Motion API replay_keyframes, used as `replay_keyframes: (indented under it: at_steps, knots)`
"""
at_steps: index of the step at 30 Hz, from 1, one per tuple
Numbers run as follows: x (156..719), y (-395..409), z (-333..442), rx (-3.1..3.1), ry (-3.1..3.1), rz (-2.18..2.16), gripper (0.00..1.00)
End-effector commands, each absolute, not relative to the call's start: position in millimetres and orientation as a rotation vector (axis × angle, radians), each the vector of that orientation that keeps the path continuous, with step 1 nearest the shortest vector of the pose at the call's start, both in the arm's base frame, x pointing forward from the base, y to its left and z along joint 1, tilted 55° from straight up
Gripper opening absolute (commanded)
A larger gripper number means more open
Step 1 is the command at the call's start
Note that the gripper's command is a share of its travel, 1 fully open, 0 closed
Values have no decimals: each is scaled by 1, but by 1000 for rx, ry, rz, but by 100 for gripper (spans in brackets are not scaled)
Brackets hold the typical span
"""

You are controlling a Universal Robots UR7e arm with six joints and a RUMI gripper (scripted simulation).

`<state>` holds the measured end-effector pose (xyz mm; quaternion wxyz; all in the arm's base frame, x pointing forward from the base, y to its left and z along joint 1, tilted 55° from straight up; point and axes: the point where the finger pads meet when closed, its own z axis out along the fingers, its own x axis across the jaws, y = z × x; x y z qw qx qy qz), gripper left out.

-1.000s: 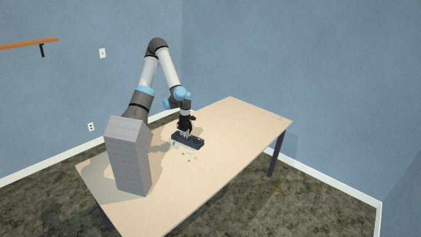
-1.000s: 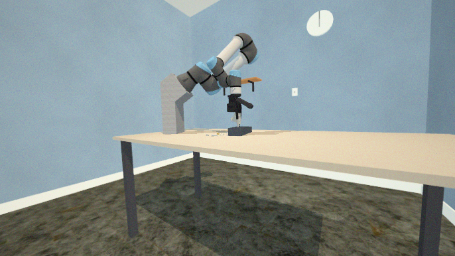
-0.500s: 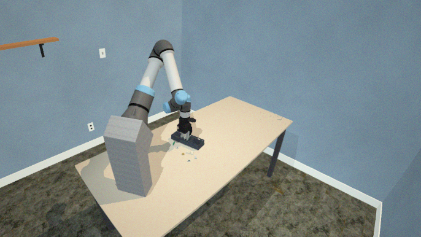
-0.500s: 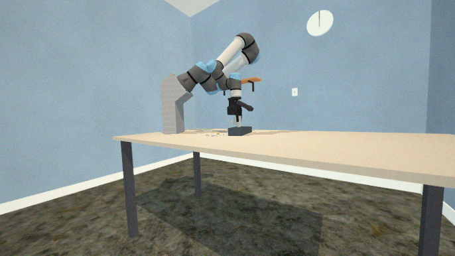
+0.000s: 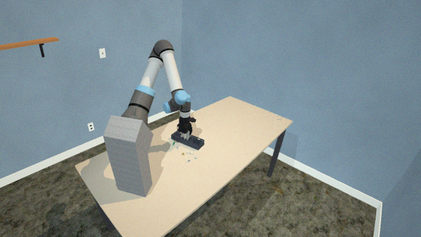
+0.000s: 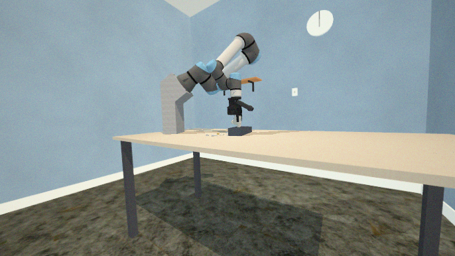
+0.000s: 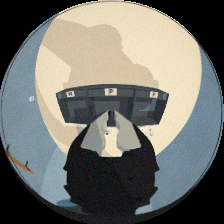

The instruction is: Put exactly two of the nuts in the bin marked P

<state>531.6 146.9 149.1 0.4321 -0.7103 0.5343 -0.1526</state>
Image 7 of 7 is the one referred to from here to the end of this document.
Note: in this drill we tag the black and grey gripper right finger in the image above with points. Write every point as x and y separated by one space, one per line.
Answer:
131 138

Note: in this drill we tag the dark grey rack of bins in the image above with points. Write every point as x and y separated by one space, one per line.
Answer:
147 111

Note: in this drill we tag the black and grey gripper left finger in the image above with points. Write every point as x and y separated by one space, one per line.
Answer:
92 138

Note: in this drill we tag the white domino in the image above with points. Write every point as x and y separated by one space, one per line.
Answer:
143 128

